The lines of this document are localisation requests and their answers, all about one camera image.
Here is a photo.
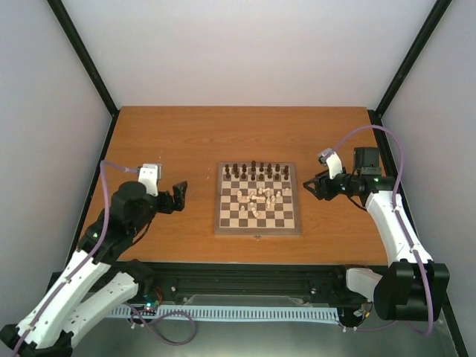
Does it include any wooden chess board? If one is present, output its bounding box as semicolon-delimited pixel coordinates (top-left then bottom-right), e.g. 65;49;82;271
214;171;302;238

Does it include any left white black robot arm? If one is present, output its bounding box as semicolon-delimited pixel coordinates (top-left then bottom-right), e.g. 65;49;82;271
1;181;187;356

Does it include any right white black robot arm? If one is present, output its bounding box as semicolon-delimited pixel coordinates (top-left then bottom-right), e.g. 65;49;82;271
303;147;450;323

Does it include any dark chess pieces row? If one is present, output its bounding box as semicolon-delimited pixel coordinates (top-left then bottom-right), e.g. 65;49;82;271
218;161;295;182

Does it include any light lying chess piece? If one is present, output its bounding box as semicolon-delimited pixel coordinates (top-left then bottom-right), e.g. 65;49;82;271
250;202;260;218

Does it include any green lit circuit board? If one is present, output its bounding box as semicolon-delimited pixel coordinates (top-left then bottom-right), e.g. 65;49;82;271
144;302;157;312

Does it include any light standing pawn piece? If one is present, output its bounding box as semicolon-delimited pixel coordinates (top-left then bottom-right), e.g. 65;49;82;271
239;205;247;217

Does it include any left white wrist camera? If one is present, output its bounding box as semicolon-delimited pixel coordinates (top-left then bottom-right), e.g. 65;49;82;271
138;164;162;197

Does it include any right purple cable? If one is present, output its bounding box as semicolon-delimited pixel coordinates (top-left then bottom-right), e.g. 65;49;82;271
332;125;435;334

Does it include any black aluminium frame rail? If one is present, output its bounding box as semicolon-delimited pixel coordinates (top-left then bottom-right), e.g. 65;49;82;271
48;260;446;298

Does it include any light blue slotted cable duct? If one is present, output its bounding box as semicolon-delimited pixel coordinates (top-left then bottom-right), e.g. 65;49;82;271
109;304;339;324

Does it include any left black frame post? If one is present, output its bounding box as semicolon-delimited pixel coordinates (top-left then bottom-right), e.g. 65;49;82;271
47;0;120;119

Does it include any black frame post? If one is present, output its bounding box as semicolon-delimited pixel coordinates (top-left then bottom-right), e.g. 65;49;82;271
47;0;120;119
375;0;452;119

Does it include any right black frame post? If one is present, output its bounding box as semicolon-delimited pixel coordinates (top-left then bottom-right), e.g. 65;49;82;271
375;0;452;119

